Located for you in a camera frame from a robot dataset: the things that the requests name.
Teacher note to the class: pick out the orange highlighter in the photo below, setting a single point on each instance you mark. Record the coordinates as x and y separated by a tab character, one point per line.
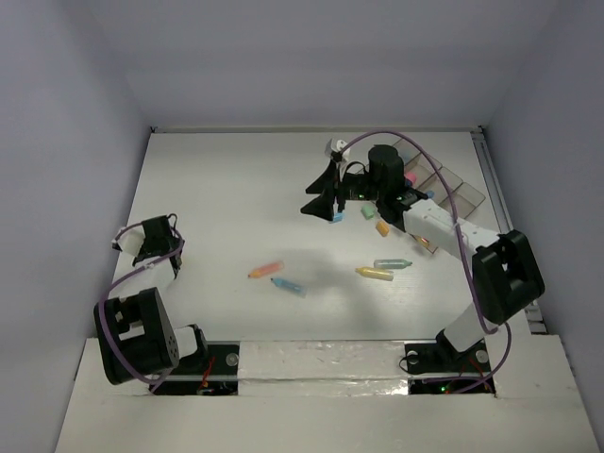
266	269

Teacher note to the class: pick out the yellow-orange highlighter cap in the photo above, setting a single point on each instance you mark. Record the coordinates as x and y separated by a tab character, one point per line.
382	228

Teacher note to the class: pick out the blue highlighter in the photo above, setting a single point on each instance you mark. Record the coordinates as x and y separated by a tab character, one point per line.
289	286

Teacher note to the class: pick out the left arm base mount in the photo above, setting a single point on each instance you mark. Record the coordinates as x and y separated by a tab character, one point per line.
217	376

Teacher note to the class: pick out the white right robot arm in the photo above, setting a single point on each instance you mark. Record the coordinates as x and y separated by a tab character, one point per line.
502	272

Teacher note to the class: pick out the green highlighter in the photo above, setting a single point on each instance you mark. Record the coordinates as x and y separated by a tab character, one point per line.
392	264

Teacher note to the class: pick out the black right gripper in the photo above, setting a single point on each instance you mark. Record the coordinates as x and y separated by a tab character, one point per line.
323	206

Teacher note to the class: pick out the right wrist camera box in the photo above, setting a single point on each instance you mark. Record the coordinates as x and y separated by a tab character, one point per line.
335	151

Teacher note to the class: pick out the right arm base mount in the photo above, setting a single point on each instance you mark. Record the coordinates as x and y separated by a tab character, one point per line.
436	367

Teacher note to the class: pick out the yellow highlighter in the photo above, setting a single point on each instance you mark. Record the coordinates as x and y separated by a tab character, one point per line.
375	273

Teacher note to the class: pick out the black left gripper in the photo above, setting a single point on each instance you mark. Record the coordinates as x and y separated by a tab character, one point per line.
158	255

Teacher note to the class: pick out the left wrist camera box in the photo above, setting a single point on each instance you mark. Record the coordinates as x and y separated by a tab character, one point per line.
129	241

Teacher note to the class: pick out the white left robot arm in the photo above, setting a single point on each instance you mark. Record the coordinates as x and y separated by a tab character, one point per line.
136	338

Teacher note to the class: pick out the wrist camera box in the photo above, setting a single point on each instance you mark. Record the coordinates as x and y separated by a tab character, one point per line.
335	151
129	241

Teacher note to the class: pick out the clear four-compartment organizer tray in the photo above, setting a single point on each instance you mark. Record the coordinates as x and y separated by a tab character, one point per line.
466	197

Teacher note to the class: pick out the green highlighter cap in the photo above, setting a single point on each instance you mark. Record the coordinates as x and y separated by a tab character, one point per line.
368	212

